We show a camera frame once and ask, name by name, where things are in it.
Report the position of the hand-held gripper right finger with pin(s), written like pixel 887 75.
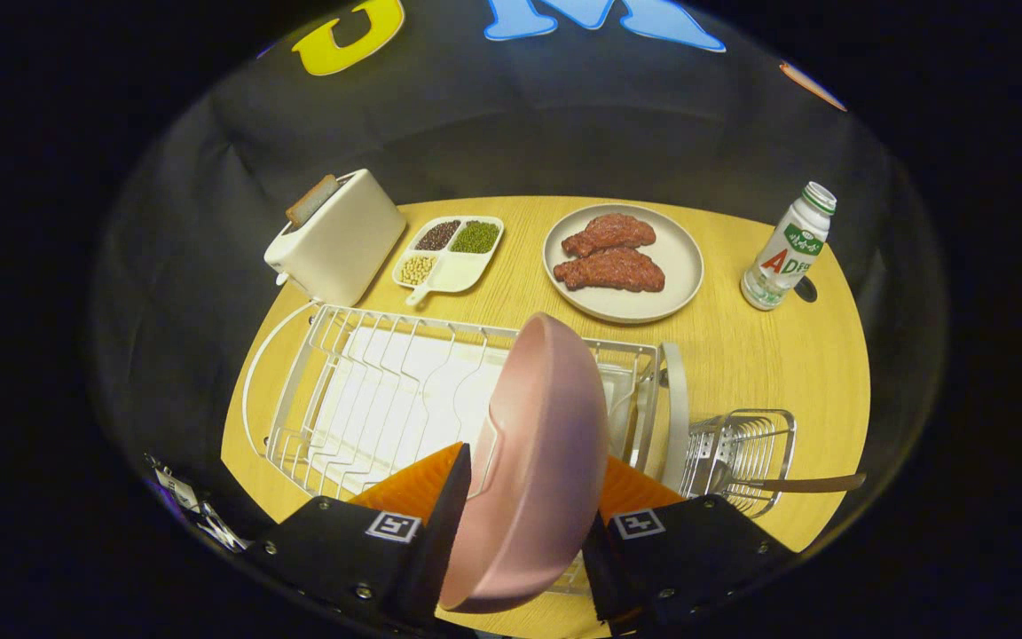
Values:
pixel 688 559

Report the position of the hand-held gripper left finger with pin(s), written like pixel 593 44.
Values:
pixel 449 524

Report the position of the pink plate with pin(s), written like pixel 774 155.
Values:
pixel 538 461

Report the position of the white divided dish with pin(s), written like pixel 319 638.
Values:
pixel 453 275

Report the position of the beige plate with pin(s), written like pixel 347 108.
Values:
pixel 644 302

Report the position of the white drip tray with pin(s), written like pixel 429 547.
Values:
pixel 387 382

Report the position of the pile of yellow soybeans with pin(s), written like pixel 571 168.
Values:
pixel 418 269

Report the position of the pile of green beans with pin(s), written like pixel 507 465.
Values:
pixel 475 237

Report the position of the pile of dark beans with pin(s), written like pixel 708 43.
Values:
pixel 437 235

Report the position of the raw meat piece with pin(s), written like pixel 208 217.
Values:
pixel 609 233
pixel 609 271

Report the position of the white toaster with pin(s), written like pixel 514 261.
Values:
pixel 342 240

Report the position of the white drink bottle green label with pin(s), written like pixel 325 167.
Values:
pixel 786 253

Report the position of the toast slice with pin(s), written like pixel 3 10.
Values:
pixel 311 201

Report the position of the black backdrop cloth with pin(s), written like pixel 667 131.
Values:
pixel 564 133

